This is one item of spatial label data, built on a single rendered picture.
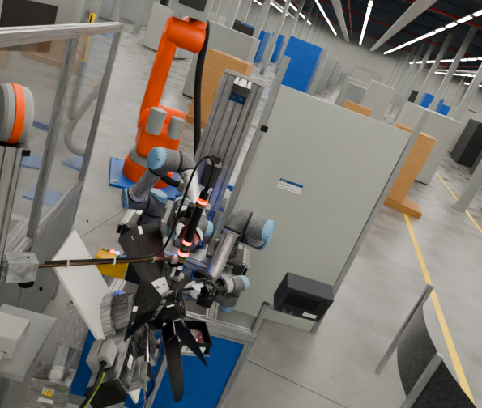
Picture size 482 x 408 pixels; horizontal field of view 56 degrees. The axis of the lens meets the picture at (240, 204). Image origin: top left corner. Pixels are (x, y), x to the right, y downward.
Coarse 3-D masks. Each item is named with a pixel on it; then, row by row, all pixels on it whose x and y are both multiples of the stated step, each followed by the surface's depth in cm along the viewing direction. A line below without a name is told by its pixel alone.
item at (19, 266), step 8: (8, 256) 143; (16, 256) 144; (24, 256) 146; (32, 256) 147; (8, 264) 140; (16, 264) 141; (24, 264) 142; (32, 264) 144; (0, 272) 141; (8, 272) 140; (16, 272) 142; (24, 272) 144; (32, 272) 145; (0, 280) 142; (8, 280) 142; (16, 280) 143; (24, 280) 145; (32, 280) 147
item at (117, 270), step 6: (102, 252) 225; (108, 252) 227; (114, 252) 229; (108, 264) 222; (120, 264) 222; (126, 264) 223; (102, 270) 223; (108, 270) 223; (114, 270) 223; (120, 270) 223; (114, 276) 224; (120, 276) 225
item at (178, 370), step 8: (176, 336) 174; (168, 344) 178; (176, 344) 173; (168, 352) 178; (176, 352) 172; (168, 360) 177; (176, 360) 171; (168, 368) 177; (176, 368) 171; (176, 376) 170; (176, 384) 170; (176, 392) 171; (176, 400) 172
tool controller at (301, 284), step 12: (288, 276) 233; (300, 276) 236; (288, 288) 228; (300, 288) 229; (312, 288) 232; (324, 288) 235; (276, 300) 237; (288, 300) 232; (300, 300) 232; (312, 300) 231; (324, 300) 231; (288, 312) 238; (300, 312) 237; (312, 312) 237; (324, 312) 237
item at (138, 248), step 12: (132, 228) 180; (144, 228) 184; (156, 228) 190; (120, 240) 175; (144, 240) 183; (156, 240) 187; (132, 252) 178; (144, 252) 182; (156, 252) 186; (132, 264) 178; (144, 264) 181; (156, 264) 184; (156, 276) 183
